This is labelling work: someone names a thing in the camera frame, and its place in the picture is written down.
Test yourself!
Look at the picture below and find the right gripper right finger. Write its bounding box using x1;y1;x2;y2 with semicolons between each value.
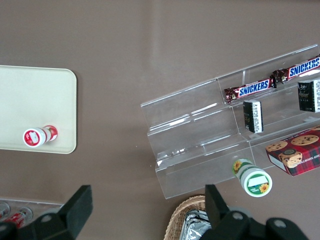
201;184;311;240

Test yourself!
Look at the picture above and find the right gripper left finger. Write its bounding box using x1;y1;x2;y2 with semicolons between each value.
0;184;94;240

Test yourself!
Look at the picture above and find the oval light wicker basket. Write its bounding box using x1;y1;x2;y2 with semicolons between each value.
163;194;214;240

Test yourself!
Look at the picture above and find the beige plastic tray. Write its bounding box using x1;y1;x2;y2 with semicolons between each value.
0;65;77;155

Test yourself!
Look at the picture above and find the clear acrylic bottle rack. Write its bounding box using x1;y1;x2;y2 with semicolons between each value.
0;196;65;222

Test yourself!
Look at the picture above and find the aluminium foil container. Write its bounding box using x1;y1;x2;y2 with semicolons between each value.
179;209;214;240

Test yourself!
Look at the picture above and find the green sunflower yogurt bottle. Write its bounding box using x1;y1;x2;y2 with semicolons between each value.
232;157;274;198

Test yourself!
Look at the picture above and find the clear acrylic step shelf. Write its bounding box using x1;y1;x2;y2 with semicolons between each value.
216;44;320;176
140;78;256;200

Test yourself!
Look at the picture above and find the red yogurt bottle white cap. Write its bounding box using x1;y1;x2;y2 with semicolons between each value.
22;124;59;149

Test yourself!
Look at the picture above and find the red tartan cookie box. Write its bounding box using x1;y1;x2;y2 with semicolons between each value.
265;124;320;177

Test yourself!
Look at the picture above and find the small black box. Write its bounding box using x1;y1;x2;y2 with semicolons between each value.
242;99;264;134
297;79;320;114

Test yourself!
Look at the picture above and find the Snickers chocolate bar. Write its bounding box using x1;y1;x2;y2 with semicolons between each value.
223;77;278;105
271;54;320;85

